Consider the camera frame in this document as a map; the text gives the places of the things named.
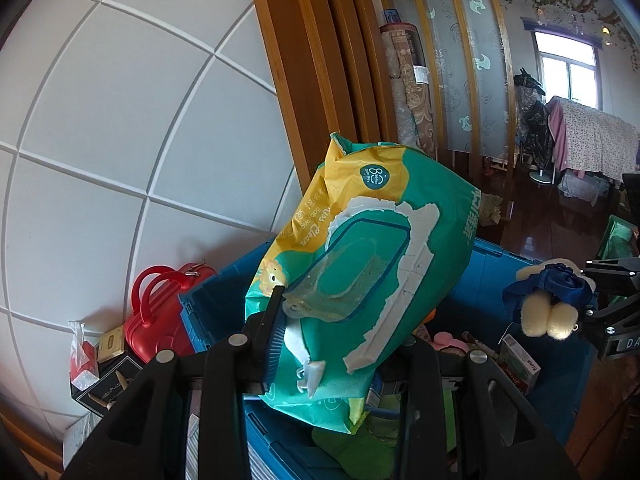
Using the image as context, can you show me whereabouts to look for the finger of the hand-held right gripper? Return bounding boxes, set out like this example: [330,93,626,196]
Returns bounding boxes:
[585,256,640,288]
[580,292,640,336]

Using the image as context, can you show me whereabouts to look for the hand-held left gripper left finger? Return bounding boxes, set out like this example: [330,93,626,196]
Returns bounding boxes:
[62,285,289,480]

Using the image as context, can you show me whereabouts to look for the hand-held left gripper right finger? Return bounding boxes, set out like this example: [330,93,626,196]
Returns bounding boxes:
[395,335,581,480]

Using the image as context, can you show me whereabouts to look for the small white plush toy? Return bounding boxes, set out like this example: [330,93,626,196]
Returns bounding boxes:
[502,260,598,341]

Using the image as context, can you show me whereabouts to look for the blue plastic storage crate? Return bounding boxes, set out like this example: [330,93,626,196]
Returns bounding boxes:
[177,237,606,480]

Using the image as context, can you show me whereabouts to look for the green yellow wet wipes packet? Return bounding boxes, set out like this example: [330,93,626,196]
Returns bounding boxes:
[244,132,483,436]

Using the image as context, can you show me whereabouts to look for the green bag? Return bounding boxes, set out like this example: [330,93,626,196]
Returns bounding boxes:
[597,215,640,261]

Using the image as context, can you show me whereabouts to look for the pink plush toy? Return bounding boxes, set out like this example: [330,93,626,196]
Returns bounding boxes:
[432,331,468,353]

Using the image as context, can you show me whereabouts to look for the red white small box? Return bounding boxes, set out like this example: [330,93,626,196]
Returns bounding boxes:
[497,334,543,395]

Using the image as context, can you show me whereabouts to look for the red hard-shell suitcase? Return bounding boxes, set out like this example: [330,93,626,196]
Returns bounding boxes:
[124,261,217,363]

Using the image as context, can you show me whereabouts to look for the floral cloth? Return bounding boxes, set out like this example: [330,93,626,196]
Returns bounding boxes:
[547,95,640,186]

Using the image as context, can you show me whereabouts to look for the flat yellow box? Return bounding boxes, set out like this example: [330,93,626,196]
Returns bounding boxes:
[97,325,126,363]

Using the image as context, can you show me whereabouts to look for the black gift box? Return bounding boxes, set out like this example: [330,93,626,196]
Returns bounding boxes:
[75,355,146,416]

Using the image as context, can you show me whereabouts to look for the dark hanging clothes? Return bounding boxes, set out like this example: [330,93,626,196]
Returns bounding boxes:
[512,67,556,171]

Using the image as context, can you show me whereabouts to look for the red white tissue packet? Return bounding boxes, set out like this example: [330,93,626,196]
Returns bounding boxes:
[68,321,101,391]

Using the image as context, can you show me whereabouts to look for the window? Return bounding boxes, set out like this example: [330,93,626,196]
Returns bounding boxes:
[532,30,601,106]

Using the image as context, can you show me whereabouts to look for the frosted glass sliding door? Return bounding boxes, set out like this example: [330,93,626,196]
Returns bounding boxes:
[385,0,516,156]

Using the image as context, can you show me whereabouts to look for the rolled patterned carpet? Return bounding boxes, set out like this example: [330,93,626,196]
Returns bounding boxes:
[380,22,436,156]

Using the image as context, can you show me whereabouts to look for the wooden headboard frame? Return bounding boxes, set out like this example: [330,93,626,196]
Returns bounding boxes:
[245,0,401,196]

